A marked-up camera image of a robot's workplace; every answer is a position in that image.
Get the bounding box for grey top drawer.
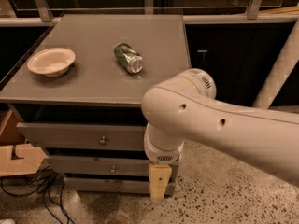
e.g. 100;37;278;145
17;122;144;151

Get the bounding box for grey drawer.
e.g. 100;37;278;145
63;175;177;197
45;154;180;179
17;122;144;151

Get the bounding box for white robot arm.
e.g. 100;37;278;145
141;27;299;202

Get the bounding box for grey bottom drawer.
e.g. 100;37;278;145
63;175;177;197

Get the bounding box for grey middle drawer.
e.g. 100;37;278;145
45;154;180;179

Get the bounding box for grey drawer cabinet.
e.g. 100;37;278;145
0;14;192;197

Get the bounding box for green soda can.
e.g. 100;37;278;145
114;43;144;74

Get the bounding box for wooden board piece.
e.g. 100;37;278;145
0;110;45;177

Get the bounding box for white paper bowl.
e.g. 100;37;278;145
27;48;76;77

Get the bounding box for white object floor corner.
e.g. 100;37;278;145
0;218;16;224

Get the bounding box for metal window railing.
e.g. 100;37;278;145
0;0;299;27

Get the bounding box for blue floor cables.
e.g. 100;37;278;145
0;166;76;224

